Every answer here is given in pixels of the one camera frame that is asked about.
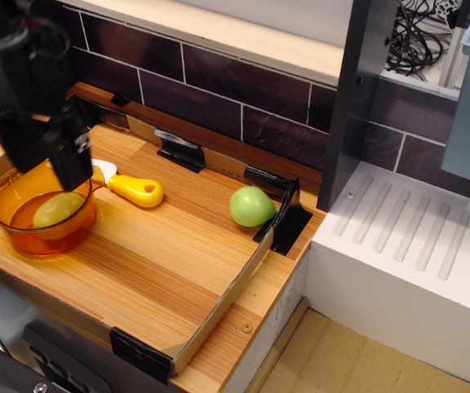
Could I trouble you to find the dark grey vertical panel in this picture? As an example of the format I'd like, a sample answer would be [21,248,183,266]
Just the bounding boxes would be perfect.
[317,0,398,212]

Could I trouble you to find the black cable bundle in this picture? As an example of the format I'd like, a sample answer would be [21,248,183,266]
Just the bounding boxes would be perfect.
[384,0,459,81]

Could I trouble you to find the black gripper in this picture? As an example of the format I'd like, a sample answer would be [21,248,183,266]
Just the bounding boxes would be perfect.
[0,48,93,192]

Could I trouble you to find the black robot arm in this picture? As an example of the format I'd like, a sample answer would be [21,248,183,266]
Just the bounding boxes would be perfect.
[0,1,93,191]

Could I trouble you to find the yellow-handled white toy spatula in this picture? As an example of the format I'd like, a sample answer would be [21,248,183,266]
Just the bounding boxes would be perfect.
[92,159,165,208]

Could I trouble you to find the orange transparent plastic pot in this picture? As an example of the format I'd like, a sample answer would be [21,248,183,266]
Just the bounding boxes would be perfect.
[0,160,104,256]

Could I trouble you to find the white toy sink drainboard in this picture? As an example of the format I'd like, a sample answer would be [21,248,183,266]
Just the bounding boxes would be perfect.
[304,160,470,353]

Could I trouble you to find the green toy pear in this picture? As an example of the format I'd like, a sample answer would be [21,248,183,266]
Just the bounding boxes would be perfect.
[230,186,278,228]

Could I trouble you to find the yellow-green toy potato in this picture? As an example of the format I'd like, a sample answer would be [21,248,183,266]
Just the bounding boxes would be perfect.
[33,192,85,240]

